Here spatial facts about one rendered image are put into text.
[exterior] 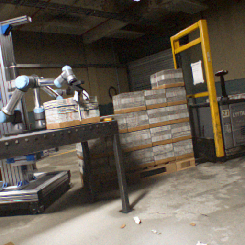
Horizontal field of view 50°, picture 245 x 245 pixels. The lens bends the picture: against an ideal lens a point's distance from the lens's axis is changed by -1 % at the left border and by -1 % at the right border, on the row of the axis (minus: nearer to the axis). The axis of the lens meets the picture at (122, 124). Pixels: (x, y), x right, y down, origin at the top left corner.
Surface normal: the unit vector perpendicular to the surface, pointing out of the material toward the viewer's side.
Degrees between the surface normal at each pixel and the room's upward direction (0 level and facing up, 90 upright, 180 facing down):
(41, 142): 90
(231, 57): 90
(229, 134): 90
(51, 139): 90
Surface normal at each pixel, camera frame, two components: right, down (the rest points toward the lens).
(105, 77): 0.66, -0.06
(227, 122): 0.35, 0.00
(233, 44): -0.74, 0.15
